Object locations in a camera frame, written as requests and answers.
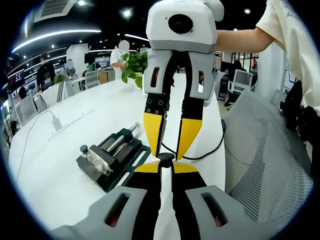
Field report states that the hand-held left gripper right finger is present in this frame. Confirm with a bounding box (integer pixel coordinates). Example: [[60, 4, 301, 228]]
[[171, 162, 254, 240]]

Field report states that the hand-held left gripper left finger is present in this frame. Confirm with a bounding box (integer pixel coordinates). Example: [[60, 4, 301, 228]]
[[51, 160, 162, 240]]

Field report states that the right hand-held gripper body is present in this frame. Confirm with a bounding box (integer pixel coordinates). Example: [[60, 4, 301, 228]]
[[145, 0, 225, 55]]

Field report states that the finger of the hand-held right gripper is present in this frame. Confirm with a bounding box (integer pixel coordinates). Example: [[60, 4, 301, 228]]
[[142, 48, 176, 158], [175, 51, 217, 161]]

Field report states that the black rubber stopper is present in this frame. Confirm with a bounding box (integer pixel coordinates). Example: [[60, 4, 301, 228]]
[[157, 152, 175, 169]]

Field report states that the dark green metal vise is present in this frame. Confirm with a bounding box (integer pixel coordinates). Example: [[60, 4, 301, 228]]
[[75, 127, 152, 194]]

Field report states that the row of clear glass vials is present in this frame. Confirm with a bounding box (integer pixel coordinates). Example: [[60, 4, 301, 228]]
[[88, 146, 114, 176]]

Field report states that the glass vial with dark stopper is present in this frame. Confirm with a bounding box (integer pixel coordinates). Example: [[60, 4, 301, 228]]
[[79, 145, 91, 159]]

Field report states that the person's right forearm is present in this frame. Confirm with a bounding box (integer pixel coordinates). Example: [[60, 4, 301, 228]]
[[214, 26, 274, 54]]

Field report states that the green potted plant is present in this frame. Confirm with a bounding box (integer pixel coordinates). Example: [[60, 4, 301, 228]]
[[121, 50, 149, 90]]

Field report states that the white table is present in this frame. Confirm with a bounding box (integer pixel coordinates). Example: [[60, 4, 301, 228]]
[[7, 71, 227, 233]]

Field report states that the white office chair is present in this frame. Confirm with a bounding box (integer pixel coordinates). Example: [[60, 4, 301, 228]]
[[224, 68, 256, 108], [84, 69, 100, 90]]

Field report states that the grey mesh office chair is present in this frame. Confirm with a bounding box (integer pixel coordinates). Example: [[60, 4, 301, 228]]
[[221, 89, 315, 227]]

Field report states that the chair with striped jacket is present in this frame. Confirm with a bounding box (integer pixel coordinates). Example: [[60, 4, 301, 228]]
[[39, 82, 70, 105]]

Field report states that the black waist pack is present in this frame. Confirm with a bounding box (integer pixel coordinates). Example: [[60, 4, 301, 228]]
[[279, 79, 320, 148]]

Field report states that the person's body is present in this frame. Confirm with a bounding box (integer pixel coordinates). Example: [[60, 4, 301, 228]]
[[255, 0, 320, 181]]

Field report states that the black cable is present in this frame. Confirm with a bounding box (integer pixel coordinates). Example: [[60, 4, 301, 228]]
[[159, 119, 227, 161]]

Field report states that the white table cable tray lid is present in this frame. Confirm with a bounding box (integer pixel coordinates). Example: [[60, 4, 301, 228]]
[[48, 108, 95, 141]]

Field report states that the white charger plug with cable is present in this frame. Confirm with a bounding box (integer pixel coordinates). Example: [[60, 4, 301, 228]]
[[14, 109, 64, 181]]

